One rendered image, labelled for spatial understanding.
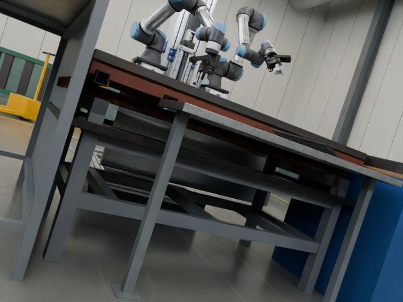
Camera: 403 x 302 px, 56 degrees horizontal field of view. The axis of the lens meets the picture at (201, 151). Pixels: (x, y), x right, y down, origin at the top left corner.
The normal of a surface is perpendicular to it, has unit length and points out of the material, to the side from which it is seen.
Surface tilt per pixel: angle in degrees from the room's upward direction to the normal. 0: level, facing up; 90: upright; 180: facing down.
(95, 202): 90
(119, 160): 90
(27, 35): 90
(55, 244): 90
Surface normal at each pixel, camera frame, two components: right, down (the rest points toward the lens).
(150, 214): 0.42, 0.17
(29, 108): 0.80, 0.28
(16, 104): -0.52, -0.14
